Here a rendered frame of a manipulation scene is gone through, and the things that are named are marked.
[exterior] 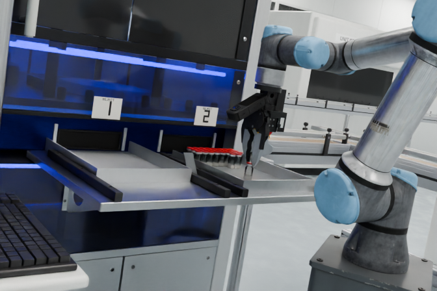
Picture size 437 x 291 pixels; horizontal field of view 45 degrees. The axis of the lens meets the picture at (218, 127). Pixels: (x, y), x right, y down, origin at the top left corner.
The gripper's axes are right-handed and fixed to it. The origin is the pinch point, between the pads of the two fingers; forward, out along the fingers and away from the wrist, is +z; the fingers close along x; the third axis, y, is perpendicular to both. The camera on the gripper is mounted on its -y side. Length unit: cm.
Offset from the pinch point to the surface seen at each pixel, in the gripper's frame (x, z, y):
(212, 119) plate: 31.3, -5.5, 9.6
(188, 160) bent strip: 12.6, 3.3, -10.4
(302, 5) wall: 493, -129, 497
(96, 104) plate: 31.3, -7.3, -30.2
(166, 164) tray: 17.1, 5.8, -14.3
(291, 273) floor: 106, 96, 146
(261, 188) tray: -6.1, 5.8, 0.2
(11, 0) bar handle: -23, -28, -70
